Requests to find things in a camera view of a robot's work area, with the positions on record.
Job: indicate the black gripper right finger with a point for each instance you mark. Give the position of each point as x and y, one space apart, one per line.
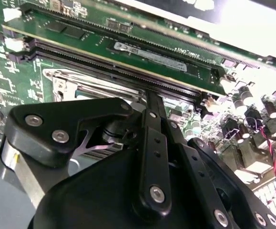
208 190

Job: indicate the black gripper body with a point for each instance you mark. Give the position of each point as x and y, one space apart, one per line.
92 195

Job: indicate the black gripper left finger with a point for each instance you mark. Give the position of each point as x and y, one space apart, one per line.
44 133

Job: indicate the thin metal locking lever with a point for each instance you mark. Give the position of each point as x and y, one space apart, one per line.
97 81

